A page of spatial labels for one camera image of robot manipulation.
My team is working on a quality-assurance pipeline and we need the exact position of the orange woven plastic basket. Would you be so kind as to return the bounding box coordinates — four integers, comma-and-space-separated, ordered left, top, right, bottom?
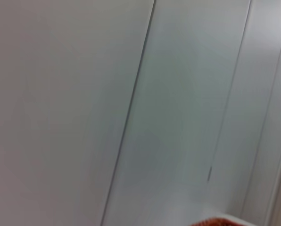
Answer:
196, 217, 240, 226

